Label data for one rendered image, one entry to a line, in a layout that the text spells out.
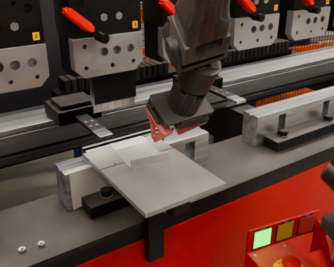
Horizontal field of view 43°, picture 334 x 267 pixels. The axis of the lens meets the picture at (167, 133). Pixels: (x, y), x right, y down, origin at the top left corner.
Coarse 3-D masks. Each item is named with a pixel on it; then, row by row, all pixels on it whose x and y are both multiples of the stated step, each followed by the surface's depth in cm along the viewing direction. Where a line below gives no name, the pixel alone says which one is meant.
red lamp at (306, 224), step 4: (312, 216) 99; (300, 220) 98; (304, 220) 98; (308, 220) 99; (312, 220) 100; (300, 224) 98; (304, 224) 99; (308, 224) 99; (312, 224) 100; (300, 228) 99; (304, 228) 100; (308, 228) 100; (312, 228) 101; (300, 232) 99; (304, 232) 100
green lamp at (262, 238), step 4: (260, 232) 94; (264, 232) 94; (268, 232) 95; (256, 236) 94; (260, 236) 94; (264, 236) 95; (268, 236) 95; (256, 240) 94; (260, 240) 95; (264, 240) 95; (268, 240) 96; (256, 244) 95; (260, 244) 95; (264, 244) 96
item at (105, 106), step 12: (120, 72) 90; (132, 72) 92; (96, 84) 88; (108, 84) 89; (120, 84) 91; (132, 84) 93; (96, 96) 89; (108, 96) 90; (120, 96) 92; (132, 96) 94; (96, 108) 91; (108, 108) 93
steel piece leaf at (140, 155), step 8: (136, 144) 95; (144, 144) 95; (120, 152) 91; (128, 152) 91; (136, 152) 91; (144, 152) 91; (152, 152) 91; (168, 152) 87; (128, 160) 88; (136, 160) 84; (144, 160) 85; (152, 160) 86; (160, 160) 87; (168, 160) 88; (136, 168) 85
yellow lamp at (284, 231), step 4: (284, 224) 96; (288, 224) 97; (292, 224) 97; (280, 228) 96; (284, 228) 96; (288, 228) 97; (292, 228) 98; (280, 232) 96; (284, 232) 97; (288, 232) 98; (292, 232) 98; (280, 236) 97; (284, 236) 98; (288, 236) 98; (276, 240) 97; (280, 240) 98
